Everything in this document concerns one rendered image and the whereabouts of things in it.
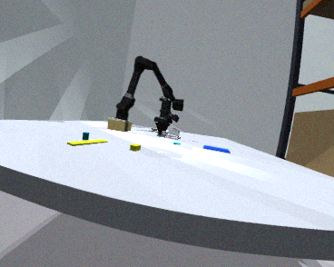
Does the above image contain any small cyan cube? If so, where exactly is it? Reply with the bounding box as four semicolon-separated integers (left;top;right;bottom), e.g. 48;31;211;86
83;132;90;141

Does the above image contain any yellow flat bar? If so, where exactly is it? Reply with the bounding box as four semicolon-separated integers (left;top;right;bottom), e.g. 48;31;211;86
67;140;109;146

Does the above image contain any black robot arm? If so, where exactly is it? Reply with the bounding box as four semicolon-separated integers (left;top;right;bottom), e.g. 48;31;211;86
115;56;184;123

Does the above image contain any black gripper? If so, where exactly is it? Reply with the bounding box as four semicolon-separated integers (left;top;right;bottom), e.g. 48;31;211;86
154;108;172;135

